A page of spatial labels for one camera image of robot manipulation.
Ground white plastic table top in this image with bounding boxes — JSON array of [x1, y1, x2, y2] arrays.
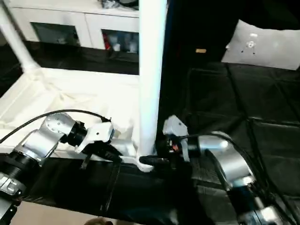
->
[[0, 67, 158, 173]]

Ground white plastic table leg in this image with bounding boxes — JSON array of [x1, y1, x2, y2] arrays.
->
[[0, 0, 39, 71], [138, 0, 168, 157]]

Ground dark brown shoe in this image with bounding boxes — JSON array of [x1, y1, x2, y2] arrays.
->
[[85, 217, 111, 225]]

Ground black work mat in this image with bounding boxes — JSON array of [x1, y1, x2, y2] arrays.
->
[[0, 39, 300, 225]]

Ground black sofa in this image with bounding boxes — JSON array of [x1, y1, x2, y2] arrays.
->
[[166, 0, 300, 68]]

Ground white cabinet with glass doors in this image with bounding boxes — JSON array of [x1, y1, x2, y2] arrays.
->
[[9, 0, 141, 53]]

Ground grey printed cushion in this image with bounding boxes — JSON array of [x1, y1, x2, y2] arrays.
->
[[221, 20, 300, 71]]

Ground metal parts clutter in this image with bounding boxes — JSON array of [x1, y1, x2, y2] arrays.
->
[[102, 0, 119, 8]]

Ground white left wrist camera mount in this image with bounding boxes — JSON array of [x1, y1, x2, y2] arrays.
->
[[75, 123, 115, 154]]

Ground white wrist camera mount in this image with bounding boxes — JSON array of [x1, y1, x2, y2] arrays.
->
[[163, 114, 190, 162], [75, 123, 115, 154]]

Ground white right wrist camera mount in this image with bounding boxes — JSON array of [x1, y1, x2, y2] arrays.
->
[[163, 114, 190, 162]]

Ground grey helmet with black strap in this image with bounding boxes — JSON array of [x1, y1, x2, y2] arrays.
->
[[117, 0, 140, 7]]

